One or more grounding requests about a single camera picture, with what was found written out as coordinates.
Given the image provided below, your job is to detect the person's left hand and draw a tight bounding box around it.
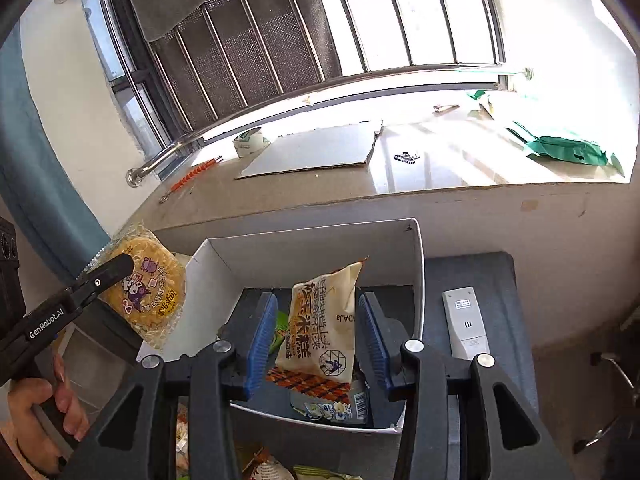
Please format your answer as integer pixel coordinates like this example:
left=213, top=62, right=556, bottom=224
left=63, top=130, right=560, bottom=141
left=8, top=352, right=90, bottom=479

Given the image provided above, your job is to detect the green seaweed snack bag front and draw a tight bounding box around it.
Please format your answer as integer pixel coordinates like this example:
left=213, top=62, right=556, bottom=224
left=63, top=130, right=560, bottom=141
left=269, top=310, right=288, bottom=354

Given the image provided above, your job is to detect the blue white snack packet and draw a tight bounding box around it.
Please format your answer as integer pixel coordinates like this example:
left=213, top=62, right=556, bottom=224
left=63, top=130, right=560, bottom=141
left=291, top=379, right=370, bottom=427

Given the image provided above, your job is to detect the white rice cake bag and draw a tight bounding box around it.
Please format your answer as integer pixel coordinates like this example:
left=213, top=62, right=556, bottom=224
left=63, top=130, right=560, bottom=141
left=267, top=261, right=363, bottom=402

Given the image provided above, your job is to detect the green plastic bag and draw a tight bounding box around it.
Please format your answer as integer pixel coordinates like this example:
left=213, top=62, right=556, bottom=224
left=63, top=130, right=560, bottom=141
left=504, top=122, right=625, bottom=177

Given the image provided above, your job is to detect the teal curtain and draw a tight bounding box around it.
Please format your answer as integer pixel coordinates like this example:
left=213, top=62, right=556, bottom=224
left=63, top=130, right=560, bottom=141
left=1, top=26, right=108, bottom=282

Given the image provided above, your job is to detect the steel window guard rail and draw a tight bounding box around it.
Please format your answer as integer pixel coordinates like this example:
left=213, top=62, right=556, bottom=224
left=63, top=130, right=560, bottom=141
left=54, top=0, right=509, bottom=186

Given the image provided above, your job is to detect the grey flat board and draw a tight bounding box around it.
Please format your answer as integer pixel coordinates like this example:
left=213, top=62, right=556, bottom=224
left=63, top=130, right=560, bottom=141
left=236, top=120, right=383, bottom=180

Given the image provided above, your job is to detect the white cardboard box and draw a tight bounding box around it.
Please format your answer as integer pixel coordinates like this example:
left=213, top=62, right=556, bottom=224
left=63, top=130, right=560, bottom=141
left=135, top=216, right=426, bottom=436

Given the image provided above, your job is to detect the round yellow noodle cake pack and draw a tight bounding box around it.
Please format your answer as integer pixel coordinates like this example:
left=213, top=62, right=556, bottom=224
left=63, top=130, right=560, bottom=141
left=84, top=223, right=188, bottom=350

